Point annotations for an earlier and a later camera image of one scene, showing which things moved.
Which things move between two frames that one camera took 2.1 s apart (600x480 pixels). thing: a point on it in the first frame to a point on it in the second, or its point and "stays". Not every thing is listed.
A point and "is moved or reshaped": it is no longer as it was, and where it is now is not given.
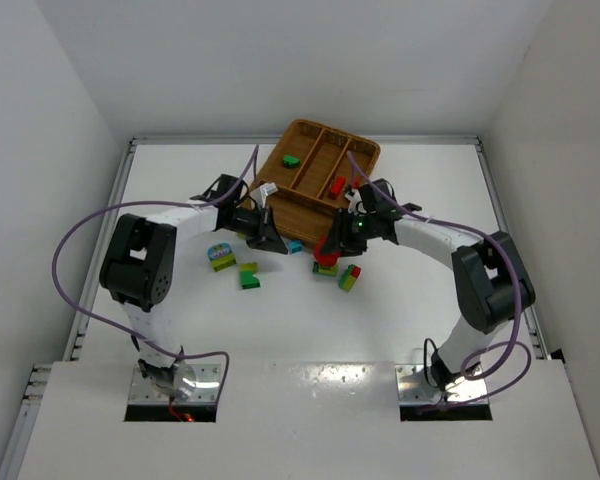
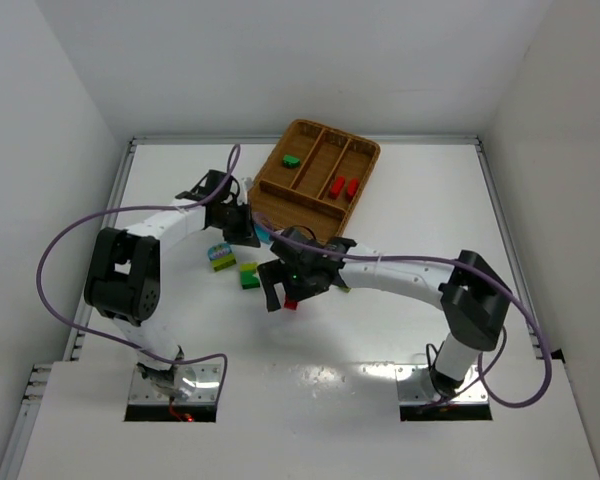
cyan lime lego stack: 221,255 stays
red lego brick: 336,186 stays
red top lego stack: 324,259 is moved or reshaped
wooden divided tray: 312,169 stays
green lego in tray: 291,161 stays
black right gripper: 341,232 to 280,279
